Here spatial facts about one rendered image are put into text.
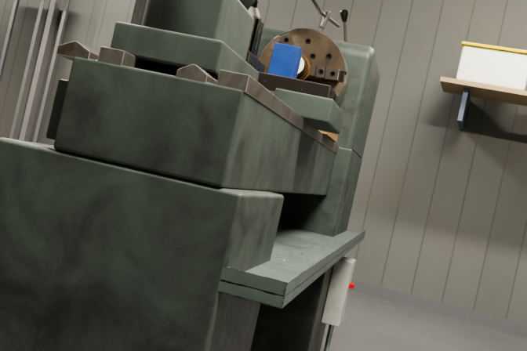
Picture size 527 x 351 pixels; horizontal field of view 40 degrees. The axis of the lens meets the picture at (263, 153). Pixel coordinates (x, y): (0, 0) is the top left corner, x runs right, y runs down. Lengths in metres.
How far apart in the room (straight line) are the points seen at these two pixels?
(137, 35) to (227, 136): 0.26
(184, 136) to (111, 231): 0.20
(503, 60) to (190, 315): 3.89
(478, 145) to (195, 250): 4.30
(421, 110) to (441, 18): 0.69
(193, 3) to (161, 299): 0.52
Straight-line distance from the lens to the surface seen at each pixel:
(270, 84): 1.88
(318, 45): 2.53
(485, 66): 4.84
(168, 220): 1.16
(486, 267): 5.32
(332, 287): 2.91
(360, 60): 2.66
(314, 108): 1.74
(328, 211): 2.62
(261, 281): 1.13
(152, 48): 1.25
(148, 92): 1.19
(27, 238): 1.27
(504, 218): 5.31
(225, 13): 1.29
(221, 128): 1.14
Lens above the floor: 0.72
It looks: 1 degrees up
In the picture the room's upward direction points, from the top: 13 degrees clockwise
